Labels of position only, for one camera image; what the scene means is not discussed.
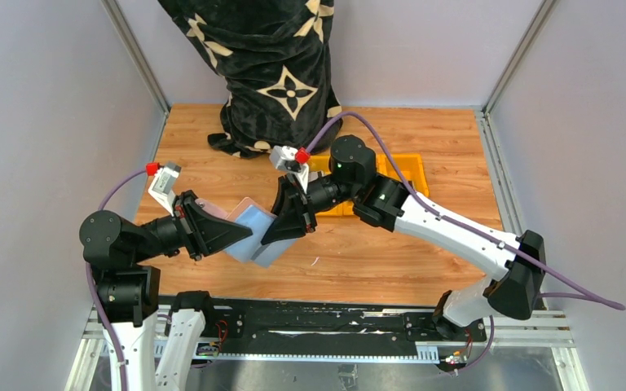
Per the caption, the yellow bin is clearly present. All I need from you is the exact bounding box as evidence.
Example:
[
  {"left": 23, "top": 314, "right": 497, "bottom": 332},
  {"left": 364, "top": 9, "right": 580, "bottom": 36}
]
[
  {"left": 307, "top": 155, "right": 357, "bottom": 218},
  {"left": 377, "top": 155, "right": 396, "bottom": 179},
  {"left": 392, "top": 153, "right": 430, "bottom": 197}
]

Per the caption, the aluminium frame rail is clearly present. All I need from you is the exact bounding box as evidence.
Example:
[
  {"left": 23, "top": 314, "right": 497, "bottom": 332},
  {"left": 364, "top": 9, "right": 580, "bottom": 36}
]
[
  {"left": 474, "top": 0, "right": 558, "bottom": 234},
  {"left": 101, "top": 0, "right": 170, "bottom": 118}
]

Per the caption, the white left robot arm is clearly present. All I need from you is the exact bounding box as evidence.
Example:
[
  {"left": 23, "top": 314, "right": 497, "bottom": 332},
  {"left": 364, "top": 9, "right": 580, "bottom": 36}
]
[{"left": 79, "top": 191, "right": 253, "bottom": 390}]

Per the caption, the aluminium frame rail right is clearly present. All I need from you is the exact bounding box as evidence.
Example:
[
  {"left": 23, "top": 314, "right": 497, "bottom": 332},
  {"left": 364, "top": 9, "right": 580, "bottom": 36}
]
[{"left": 474, "top": 0, "right": 558, "bottom": 234}]

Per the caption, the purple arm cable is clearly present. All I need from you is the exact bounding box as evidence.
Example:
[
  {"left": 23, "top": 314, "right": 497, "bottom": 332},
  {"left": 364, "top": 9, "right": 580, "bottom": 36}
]
[
  {"left": 295, "top": 112, "right": 626, "bottom": 373},
  {"left": 85, "top": 161, "right": 160, "bottom": 391}
]

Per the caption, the yellow bin middle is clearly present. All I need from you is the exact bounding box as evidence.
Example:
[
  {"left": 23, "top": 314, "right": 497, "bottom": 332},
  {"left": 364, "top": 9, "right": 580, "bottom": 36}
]
[{"left": 377, "top": 155, "right": 396, "bottom": 179}]

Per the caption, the yellow bin left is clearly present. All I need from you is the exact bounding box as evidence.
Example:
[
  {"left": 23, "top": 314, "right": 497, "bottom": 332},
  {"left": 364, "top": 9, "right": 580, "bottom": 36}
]
[{"left": 307, "top": 155, "right": 357, "bottom": 218}]

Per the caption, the black patterned blanket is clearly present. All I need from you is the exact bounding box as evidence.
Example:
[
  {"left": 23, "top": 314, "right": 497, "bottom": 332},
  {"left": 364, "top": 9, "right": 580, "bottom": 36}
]
[{"left": 160, "top": 0, "right": 342, "bottom": 159}]

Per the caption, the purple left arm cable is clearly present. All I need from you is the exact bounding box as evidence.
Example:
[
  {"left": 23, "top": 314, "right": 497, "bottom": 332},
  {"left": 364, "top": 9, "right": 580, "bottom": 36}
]
[{"left": 85, "top": 161, "right": 160, "bottom": 391}]

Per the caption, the yellow bin right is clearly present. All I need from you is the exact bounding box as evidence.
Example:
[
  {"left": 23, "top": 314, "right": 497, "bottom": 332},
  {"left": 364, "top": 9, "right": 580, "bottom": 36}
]
[{"left": 392, "top": 153, "right": 430, "bottom": 197}]

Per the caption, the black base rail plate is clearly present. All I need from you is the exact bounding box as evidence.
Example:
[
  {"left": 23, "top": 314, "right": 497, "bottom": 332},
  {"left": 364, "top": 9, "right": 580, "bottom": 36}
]
[{"left": 199, "top": 297, "right": 487, "bottom": 362}]

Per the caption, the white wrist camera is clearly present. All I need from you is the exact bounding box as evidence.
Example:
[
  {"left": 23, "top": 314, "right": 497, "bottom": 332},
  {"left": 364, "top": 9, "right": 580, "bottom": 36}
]
[
  {"left": 145, "top": 161, "right": 181, "bottom": 215},
  {"left": 269, "top": 146, "right": 310, "bottom": 193}
]

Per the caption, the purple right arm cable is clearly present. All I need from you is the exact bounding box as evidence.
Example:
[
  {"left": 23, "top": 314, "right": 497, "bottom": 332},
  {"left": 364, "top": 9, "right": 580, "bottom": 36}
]
[{"left": 295, "top": 112, "right": 626, "bottom": 373}]

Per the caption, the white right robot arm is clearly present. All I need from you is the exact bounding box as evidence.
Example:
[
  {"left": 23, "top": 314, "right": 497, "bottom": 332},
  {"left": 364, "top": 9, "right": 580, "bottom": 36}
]
[{"left": 262, "top": 136, "right": 545, "bottom": 340}]

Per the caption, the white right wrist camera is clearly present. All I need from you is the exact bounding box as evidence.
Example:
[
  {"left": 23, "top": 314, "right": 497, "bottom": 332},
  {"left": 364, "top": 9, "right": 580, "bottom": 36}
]
[{"left": 269, "top": 146, "right": 310, "bottom": 193}]

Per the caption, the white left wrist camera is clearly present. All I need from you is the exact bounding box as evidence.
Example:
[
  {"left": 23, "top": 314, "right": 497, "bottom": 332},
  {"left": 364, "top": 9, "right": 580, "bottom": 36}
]
[{"left": 145, "top": 161, "right": 181, "bottom": 215}]

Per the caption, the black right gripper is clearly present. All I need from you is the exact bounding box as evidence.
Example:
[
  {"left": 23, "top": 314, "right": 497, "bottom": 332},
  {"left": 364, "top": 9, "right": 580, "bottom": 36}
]
[{"left": 258, "top": 174, "right": 359, "bottom": 245}]

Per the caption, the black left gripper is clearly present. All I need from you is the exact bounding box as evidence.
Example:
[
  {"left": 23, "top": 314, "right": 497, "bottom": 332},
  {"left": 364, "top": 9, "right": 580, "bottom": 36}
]
[{"left": 132, "top": 187, "right": 253, "bottom": 260}]

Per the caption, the aluminium frame rail left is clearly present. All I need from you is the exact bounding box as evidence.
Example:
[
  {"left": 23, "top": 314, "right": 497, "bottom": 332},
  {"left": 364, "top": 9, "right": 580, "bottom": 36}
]
[{"left": 101, "top": 0, "right": 170, "bottom": 118}]

